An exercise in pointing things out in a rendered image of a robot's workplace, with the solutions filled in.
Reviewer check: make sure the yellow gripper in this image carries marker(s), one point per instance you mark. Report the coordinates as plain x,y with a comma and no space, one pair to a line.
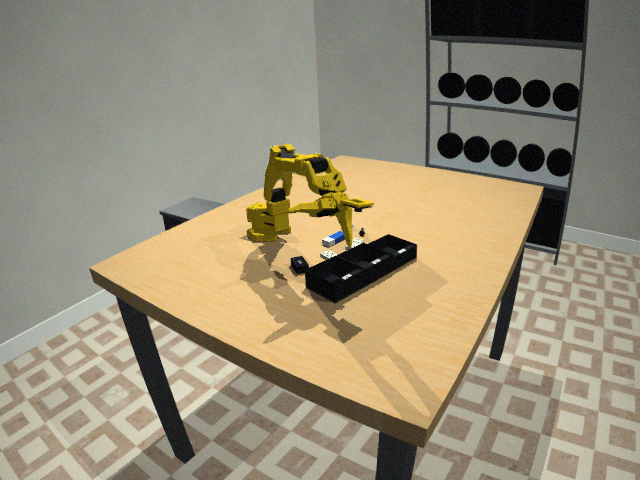
331,205

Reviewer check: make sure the black 9v battery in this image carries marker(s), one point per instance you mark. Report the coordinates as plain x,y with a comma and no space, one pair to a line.
299,264

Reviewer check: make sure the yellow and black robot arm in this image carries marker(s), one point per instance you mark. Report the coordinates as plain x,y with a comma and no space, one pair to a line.
279,167

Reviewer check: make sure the white domino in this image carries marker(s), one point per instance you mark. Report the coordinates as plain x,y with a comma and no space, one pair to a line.
355,242
328,254

